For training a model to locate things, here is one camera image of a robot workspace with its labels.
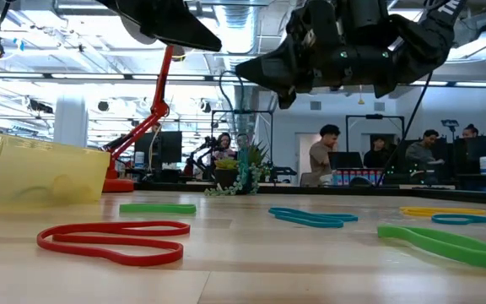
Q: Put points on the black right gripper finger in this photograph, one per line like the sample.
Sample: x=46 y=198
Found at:
x=277 y=67
x=286 y=97

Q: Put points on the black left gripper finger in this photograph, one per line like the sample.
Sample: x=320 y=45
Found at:
x=171 y=21

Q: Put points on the blue rubber band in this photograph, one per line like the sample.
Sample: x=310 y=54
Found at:
x=306 y=217
x=435 y=218

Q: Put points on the green rubber band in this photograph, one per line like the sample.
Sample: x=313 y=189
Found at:
x=158 y=208
x=383 y=231

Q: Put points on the yellow rubber band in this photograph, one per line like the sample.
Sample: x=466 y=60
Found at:
x=437 y=211

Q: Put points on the yellow translucent plastic bin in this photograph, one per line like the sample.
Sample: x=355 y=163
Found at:
x=36 y=177

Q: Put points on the red rubber band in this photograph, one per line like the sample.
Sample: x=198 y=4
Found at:
x=150 y=262

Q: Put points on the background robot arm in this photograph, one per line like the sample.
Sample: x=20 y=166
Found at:
x=201 y=156

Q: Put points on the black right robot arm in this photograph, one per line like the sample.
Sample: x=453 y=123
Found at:
x=428 y=38

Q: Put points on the person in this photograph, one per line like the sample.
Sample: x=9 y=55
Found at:
x=424 y=152
x=379 y=154
x=321 y=158
x=243 y=141
x=225 y=148
x=471 y=131

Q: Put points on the black computer monitor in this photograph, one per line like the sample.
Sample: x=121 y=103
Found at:
x=167 y=148
x=481 y=150
x=344 y=160

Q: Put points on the red desk lamp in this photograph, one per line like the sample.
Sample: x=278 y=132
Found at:
x=157 y=107

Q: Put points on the linear ceiling light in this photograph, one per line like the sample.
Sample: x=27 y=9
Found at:
x=99 y=76

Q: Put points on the potted succulent plant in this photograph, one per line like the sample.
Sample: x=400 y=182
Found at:
x=226 y=177

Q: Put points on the colourful striped box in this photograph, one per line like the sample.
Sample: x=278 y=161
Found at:
x=357 y=177

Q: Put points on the studio light on stand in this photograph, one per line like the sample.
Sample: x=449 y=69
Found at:
x=449 y=123

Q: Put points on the white column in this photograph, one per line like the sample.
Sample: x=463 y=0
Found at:
x=71 y=114

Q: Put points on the white wipes canister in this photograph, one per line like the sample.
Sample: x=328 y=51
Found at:
x=485 y=165
x=139 y=159

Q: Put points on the black metal gantry frame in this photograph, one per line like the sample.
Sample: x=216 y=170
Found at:
x=374 y=116
x=243 y=112

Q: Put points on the silver ventilation duct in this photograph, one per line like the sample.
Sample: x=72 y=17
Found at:
x=239 y=29

